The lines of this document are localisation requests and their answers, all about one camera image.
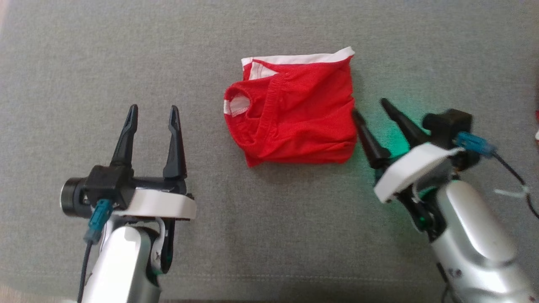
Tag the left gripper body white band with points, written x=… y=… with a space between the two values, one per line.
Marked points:
x=160 y=204

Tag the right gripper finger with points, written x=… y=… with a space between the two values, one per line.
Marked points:
x=406 y=128
x=372 y=147

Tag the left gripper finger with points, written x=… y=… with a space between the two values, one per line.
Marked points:
x=174 y=151
x=127 y=143

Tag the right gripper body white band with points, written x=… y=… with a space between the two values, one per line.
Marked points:
x=412 y=168

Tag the red mesh jersey white trim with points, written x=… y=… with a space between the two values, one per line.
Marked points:
x=303 y=118

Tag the red shorts white stripes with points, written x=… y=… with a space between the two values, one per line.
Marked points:
x=537 y=118

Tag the left robot arm silver white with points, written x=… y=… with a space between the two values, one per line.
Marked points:
x=122 y=269

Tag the grey sofa seat cushion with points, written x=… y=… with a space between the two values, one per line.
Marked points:
x=252 y=235

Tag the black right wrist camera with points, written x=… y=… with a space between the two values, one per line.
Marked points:
x=448 y=124

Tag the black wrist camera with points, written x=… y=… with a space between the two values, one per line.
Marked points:
x=105 y=185
x=448 y=124

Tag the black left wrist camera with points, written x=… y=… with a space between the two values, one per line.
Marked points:
x=105 y=185

